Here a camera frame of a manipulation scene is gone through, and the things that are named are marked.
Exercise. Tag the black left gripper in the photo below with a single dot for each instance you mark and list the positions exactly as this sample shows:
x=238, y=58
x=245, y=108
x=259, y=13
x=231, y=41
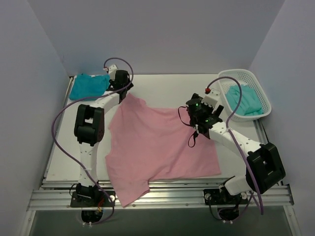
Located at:
x=125, y=89

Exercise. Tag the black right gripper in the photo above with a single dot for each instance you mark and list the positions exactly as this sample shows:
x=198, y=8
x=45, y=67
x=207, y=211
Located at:
x=216, y=112

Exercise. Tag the pink t-shirt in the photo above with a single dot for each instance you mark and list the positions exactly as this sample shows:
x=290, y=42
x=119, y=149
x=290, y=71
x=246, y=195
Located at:
x=149, y=144

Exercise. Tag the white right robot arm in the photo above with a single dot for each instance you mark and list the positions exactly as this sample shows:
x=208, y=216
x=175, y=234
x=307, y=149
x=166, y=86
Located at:
x=264, y=167

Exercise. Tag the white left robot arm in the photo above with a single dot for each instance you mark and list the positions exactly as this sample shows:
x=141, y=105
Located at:
x=89, y=130

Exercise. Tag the teal folded t-shirt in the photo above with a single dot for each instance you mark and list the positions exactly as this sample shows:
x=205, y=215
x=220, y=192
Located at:
x=89, y=86

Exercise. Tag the mint green t-shirt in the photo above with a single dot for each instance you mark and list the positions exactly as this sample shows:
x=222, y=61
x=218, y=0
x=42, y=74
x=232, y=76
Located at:
x=250, y=104

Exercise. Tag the white perforated plastic basket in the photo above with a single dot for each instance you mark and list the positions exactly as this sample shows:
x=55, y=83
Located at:
x=242, y=84

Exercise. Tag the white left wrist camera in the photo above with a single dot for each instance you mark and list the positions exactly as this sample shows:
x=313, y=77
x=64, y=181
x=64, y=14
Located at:
x=111, y=71

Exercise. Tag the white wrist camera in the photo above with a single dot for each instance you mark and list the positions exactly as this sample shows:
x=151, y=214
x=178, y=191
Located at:
x=211, y=97
x=111, y=71

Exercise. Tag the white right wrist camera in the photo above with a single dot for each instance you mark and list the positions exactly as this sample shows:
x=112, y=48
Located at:
x=211, y=97

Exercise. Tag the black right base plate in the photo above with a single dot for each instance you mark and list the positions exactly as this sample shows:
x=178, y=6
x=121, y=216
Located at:
x=221, y=197

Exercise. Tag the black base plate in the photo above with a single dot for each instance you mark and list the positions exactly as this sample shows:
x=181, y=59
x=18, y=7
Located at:
x=99, y=200
x=221, y=197

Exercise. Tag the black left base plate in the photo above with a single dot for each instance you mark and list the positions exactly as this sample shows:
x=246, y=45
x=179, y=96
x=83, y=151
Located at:
x=99, y=200

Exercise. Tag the aluminium rail frame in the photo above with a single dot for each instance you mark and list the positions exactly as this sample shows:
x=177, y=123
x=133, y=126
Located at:
x=178, y=194

